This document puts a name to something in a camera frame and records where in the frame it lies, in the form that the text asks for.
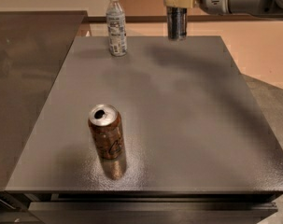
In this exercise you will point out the blue silver redbull can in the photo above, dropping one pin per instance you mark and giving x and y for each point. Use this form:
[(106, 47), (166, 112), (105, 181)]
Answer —
[(176, 23)]

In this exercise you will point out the brown opened soda can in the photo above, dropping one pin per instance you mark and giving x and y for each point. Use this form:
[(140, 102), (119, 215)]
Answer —
[(105, 125)]

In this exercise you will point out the clear plastic water bottle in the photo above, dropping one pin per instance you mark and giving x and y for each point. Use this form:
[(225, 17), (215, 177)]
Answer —
[(115, 21)]

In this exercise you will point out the dark side table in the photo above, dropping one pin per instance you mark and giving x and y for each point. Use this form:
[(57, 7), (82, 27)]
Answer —
[(33, 47)]

